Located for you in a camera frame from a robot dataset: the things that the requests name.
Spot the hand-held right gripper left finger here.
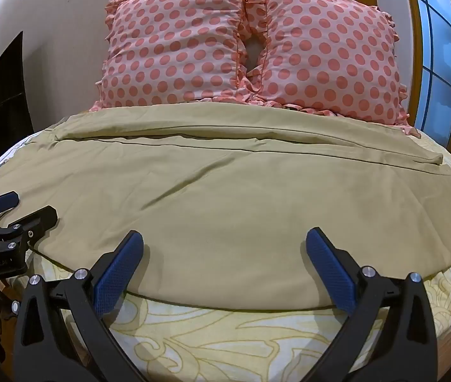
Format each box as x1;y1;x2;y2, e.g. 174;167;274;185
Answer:
12;230;148;382

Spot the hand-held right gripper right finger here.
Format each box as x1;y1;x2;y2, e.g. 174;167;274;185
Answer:
306;227;438;382

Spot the tan blanket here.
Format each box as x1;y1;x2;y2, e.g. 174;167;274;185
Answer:
0;103;451;313

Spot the yellow patterned bed sheet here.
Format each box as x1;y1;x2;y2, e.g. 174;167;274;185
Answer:
0;125;451;382

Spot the pink polka dot pillow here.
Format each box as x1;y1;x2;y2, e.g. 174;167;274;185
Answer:
89;0;266;113
245;0;412;127

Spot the dark wall panel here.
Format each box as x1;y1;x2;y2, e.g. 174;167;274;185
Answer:
0;31;34;160

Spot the window with blue frame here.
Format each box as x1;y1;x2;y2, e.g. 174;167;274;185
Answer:
407;0;451;148

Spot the yellow wooden window frame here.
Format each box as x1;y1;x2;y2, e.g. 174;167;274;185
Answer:
399;0;426;132

